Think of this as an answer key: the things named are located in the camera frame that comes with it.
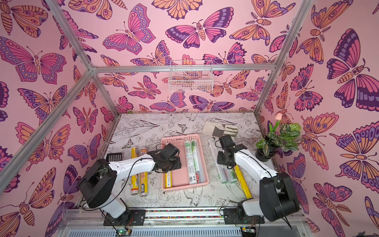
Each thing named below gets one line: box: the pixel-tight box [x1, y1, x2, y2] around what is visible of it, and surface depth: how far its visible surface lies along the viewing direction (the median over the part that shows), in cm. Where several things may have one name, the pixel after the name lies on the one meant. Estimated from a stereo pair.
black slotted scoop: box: [105, 152, 123, 162], surface depth 96 cm
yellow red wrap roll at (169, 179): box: [164, 170, 173, 189], surface depth 84 cm
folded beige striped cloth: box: [202, 120, 238, 138], surface depth 112 cm
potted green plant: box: [255, 120, 302, 162], surface depth 77 cm
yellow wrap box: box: [234, 163, 253, 199], surface depth 83 cm
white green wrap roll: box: [184, 140, 198, 185], surface depth 89 cm
